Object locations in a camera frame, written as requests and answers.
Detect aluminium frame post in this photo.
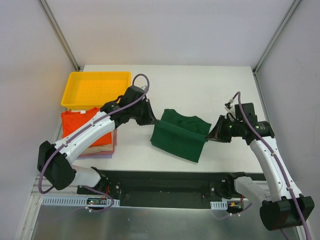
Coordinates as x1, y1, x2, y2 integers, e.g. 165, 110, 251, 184
37, 0, 81, 72
252, 0, 303, 76

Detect lilac folded t-shirt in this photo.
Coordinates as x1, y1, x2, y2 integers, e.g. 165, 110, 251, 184
76, 152, 113, 160

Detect green t-shirt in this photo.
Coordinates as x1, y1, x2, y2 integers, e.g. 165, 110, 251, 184
150, 108, 212, 163

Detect orange folded t-shirt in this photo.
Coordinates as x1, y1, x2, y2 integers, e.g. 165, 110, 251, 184
60, 107, 113, 147

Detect pink folded t-shirt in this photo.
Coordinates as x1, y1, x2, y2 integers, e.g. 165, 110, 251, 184
112, 129, 118, 154

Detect right aluminium frame post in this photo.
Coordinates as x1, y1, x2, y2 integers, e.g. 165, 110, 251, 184
252, 0, 303, 76

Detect beige folded t-shirt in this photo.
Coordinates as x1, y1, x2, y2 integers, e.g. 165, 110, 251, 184
80, 130, 114, 155

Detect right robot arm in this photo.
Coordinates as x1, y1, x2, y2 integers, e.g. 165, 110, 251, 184
205, 102, 315, 231

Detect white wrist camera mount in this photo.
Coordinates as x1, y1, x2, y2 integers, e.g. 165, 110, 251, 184
224, 102, 235, 114

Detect white slotted cable duct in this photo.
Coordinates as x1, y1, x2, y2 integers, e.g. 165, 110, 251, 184
42, 196, 120, 208

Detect aluminium front rail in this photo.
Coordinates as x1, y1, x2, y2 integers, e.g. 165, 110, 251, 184
31, 176, 78, 195

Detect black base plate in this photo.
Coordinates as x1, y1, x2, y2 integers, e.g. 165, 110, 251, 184
76, 166, 266, 209

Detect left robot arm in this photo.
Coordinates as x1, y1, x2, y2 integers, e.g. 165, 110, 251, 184
37, 85, 157, 195

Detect left aluminium frame post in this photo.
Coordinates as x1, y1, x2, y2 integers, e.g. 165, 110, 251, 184
37, 0, 81, 72

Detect yellow plastic tray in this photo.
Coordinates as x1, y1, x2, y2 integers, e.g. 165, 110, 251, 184
61, 71, 131, 110

